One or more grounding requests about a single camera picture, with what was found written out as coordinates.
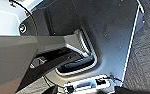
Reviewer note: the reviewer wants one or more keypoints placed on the white box with blue middle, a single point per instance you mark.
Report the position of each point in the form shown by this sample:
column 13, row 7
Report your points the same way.
column 87, row 86

